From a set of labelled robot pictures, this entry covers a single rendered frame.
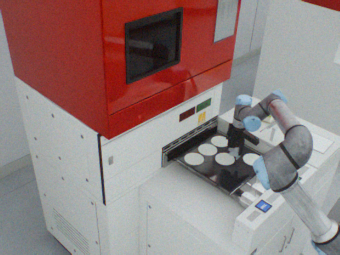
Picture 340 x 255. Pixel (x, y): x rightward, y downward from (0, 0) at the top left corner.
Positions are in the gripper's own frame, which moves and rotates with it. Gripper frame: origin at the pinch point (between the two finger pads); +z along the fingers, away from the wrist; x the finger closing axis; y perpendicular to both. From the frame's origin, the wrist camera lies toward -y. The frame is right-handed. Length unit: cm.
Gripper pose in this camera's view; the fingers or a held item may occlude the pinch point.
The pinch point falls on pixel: (238, 157)
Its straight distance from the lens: 205.8
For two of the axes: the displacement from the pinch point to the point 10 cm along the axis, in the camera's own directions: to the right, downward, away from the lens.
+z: -0.6, 8.0, 5.9
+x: 0.1, 6.0, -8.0
